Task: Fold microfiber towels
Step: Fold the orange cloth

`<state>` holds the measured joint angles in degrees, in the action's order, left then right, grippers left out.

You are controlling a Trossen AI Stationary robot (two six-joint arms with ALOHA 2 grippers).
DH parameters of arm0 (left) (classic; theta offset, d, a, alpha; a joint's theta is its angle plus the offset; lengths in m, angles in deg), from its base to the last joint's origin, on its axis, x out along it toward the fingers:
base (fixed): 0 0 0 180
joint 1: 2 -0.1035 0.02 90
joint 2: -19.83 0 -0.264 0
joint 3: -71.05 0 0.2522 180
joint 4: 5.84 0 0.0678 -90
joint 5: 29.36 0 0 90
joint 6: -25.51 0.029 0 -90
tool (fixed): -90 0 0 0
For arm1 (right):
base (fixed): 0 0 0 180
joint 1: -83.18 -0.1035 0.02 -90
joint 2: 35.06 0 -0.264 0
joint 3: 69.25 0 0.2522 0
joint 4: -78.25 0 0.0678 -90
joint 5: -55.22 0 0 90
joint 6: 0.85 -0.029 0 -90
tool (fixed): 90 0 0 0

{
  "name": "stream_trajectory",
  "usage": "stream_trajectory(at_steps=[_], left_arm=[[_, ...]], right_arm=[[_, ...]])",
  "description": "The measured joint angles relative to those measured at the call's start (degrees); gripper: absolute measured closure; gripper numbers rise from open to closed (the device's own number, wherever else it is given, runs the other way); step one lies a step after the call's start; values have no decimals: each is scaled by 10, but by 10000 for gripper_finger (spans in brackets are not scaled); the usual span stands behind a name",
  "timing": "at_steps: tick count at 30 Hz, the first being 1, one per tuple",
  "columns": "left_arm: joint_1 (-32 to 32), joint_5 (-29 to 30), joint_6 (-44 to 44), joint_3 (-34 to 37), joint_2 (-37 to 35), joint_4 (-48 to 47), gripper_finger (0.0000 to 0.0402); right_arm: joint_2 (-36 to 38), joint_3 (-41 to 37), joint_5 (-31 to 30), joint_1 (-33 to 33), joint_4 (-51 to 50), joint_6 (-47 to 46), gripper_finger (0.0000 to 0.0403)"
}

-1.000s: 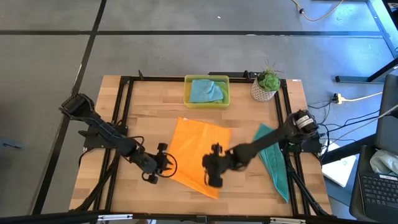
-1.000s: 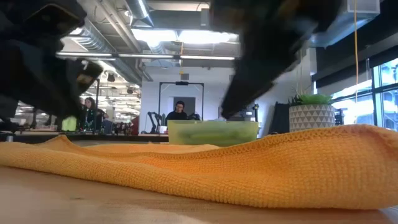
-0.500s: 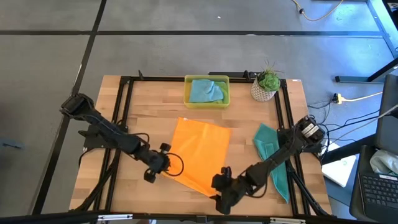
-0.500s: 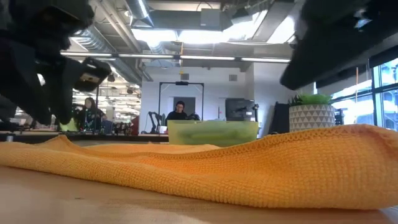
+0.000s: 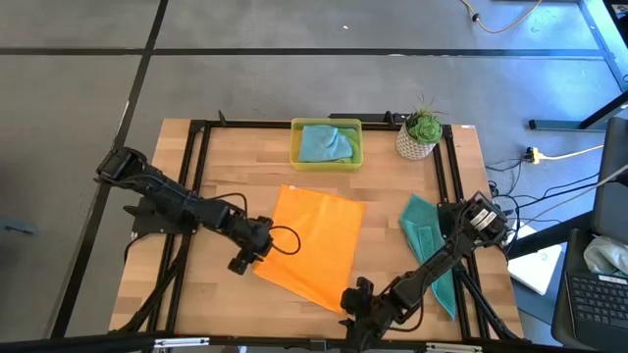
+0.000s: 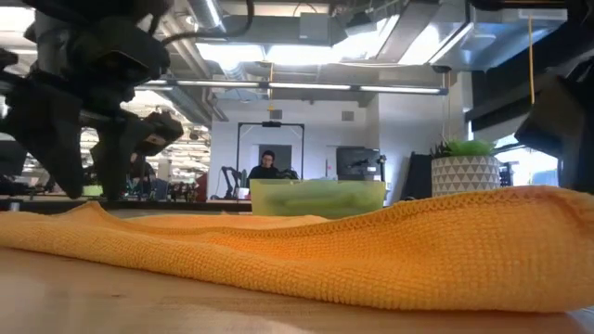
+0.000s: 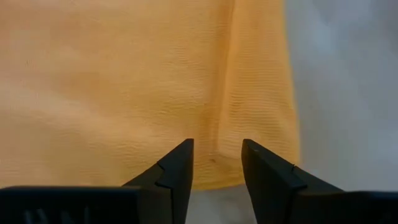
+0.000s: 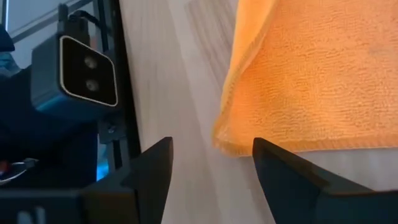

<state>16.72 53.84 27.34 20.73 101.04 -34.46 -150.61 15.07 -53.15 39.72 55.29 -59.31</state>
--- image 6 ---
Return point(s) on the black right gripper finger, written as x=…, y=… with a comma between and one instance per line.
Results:
x=545, y=120

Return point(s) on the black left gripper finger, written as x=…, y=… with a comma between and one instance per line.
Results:
x=51, y=134
x=116, y=158

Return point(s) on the yellow translucent plastic bin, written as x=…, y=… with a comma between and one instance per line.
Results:
x=258, y=199

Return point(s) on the orange microfiber towel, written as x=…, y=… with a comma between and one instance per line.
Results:
x=325, y=260

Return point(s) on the black background robot arm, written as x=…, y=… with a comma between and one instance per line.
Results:
x=230, y=181

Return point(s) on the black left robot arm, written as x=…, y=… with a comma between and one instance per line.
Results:
x=93, y=7

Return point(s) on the person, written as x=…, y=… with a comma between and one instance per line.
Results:
x=267, y=160
x=143, y=175

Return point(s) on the green succulent plant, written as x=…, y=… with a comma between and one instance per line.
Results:
x=468, y=148

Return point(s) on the dark background work table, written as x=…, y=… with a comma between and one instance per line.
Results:
x=185, y=204

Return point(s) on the white triangle-patterned plant pot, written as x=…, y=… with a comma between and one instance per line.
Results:
x=464, y=174

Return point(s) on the black background chair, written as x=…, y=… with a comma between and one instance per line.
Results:
x=417, y=176

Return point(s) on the long ceiling light bar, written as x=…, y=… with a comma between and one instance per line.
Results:
x=306, y=86

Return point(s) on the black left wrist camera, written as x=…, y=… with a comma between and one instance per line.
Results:
x=160, y=134

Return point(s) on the silver rectangular air duct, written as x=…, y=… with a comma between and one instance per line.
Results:
x=417, y=32

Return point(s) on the black background gantry frame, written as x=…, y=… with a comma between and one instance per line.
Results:
x=271, y=124

